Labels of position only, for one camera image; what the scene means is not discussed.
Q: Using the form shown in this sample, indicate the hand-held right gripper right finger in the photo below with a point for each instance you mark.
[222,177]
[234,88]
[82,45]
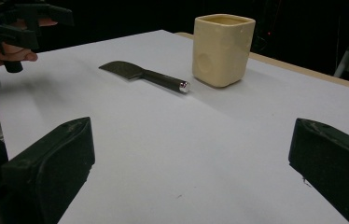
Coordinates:
[337,161]

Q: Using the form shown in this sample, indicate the white table sheet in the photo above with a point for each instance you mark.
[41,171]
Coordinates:
[169,140]

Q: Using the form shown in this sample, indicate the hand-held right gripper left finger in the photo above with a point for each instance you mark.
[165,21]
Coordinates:
[54,161]

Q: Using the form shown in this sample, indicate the cream square ceramic cup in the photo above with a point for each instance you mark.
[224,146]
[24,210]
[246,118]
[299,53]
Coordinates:
[222,53]

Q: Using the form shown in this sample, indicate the small metal cleaver knife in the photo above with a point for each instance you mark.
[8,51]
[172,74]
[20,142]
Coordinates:
[150,76]

